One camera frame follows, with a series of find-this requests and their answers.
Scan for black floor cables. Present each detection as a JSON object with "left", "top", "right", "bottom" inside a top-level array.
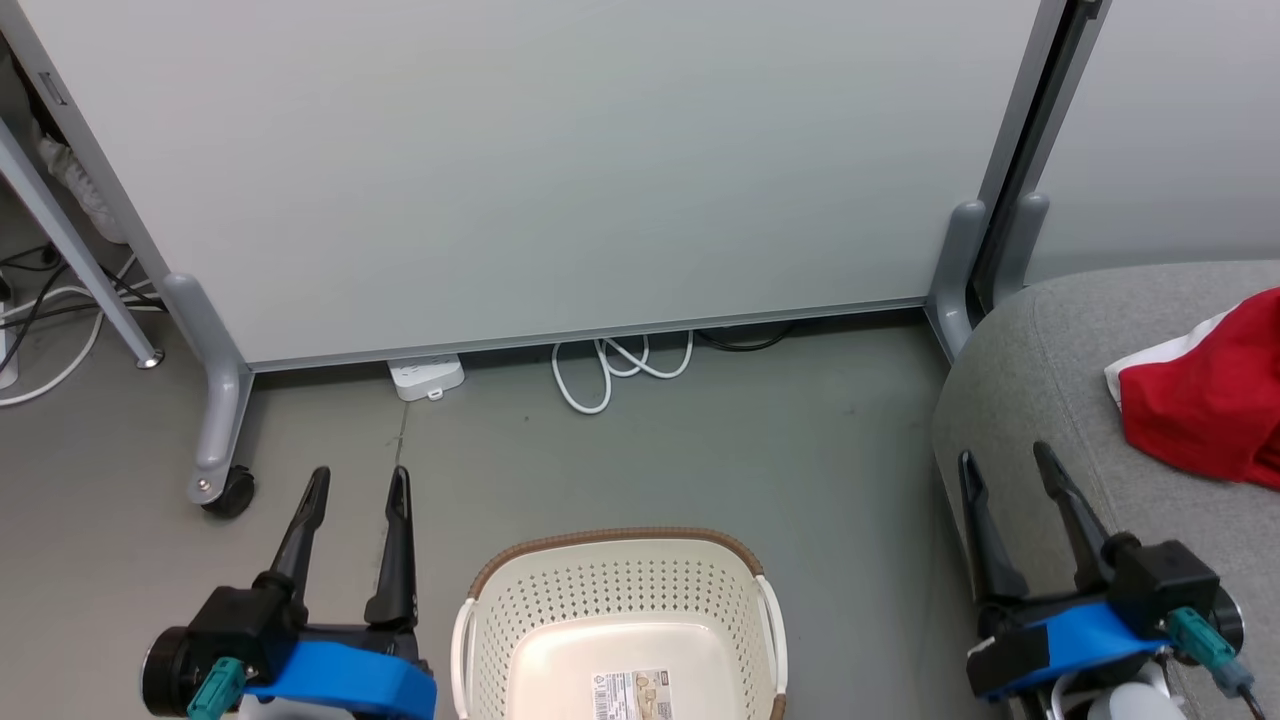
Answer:
[{"left": 0, "top": 244, "right": 163, "bottom": 346}]

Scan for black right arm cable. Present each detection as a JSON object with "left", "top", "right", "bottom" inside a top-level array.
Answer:
[{"left": 1164, "top": 606, "right": 1269, "bottom": 720}]

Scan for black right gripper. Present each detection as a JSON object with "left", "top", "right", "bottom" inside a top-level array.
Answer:
[{"left": 957, "top": 440, "right": 1246, "bottom": 701}]

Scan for large white partition panel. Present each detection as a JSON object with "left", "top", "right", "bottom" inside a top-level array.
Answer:
[{"left": 0, "top": 0, "right": 1073, "bottom": 374}]

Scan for grey metal table leg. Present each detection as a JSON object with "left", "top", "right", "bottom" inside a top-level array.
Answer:
[{"left": 0, "top": 118, "right": 167, "bottom": 370}]

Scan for long white floor cable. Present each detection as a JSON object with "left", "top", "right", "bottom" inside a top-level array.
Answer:
[{"left": 0, "top": 254, "right": 167, "bottom": 408}]

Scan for paper label sticker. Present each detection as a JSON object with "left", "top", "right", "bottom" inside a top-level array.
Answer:
[{"left": 591, "top": 669, "right": 674, "bottom": 720}]

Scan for grey partition foot with caster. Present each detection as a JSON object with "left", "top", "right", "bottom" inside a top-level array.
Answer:
[{"left": 160, "top": 271, "right": 253, "bottom": 506}]

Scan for grey fabric sofa seat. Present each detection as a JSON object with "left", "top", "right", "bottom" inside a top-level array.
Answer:
[{"left": 930, "top": 261, "right": 1280, "bottom": 720}]

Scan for red and white garment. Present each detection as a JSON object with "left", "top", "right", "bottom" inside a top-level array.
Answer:
[{"left": 1104, "top": 287, "right": 1280, "bottom": 490}]

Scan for small white power strip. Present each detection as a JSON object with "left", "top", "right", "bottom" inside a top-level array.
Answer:
[{"left": 387, "top": 352, "right": 467, "bottom": 404}]

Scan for white crumpled bag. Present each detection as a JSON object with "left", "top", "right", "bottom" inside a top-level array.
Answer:
[{"left": 37, "top": 133, "right": 129, "bottom": 247}]

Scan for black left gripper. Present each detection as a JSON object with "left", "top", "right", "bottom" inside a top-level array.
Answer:
[{"left": 140, "top": 465, "right": 433, "bottom": 718}]

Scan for narrow white partition panel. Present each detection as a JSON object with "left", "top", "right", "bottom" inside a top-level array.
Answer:
[{"left": 975, "top": 0, "right": 1280, "bottom": 311}]

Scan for black cable under partition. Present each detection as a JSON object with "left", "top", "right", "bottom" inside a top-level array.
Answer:
[{"left": 694, "top": 320, "right": 799, "bottom": 354}]

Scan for short grey partition foot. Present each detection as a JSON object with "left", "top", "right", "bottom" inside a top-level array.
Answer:
[
  {"left": 990, "top": 191, "right": 1052, "bottom": 307},
  {"left": 924, "top": 199, "right": 992, "bottom": 364}
]

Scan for coiled white cable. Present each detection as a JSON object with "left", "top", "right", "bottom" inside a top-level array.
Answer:
[{"left": 552, "top": 329, "right": 696, "bottom": 416}]

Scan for cream perforated laundry basket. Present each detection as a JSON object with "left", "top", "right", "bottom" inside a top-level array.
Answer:
[{"left": 450, "top": 527, "right": 789, "bottom": 720}]

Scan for black caster wheel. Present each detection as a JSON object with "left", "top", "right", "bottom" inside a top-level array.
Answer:
[{"left": 200, "top": 464, "right": 257, "bottom": 520}]

